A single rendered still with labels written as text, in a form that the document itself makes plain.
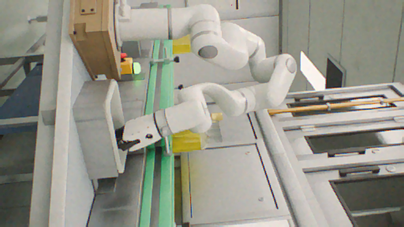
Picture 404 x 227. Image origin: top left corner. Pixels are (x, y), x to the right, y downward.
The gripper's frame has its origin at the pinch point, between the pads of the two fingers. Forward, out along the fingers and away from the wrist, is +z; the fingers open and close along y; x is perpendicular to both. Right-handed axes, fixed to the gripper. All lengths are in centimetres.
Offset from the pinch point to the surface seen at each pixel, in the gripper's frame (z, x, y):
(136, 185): -3.2, -13.1, -6.1
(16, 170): 45, -12, 23
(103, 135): -2.6, 6.4, -7.9
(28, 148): 57, -22, 57
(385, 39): -169, -115, 227
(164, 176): -10.1, -17.0, -0.4
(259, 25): -105, -206, 602
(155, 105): -9.4, -8.7, 30.5
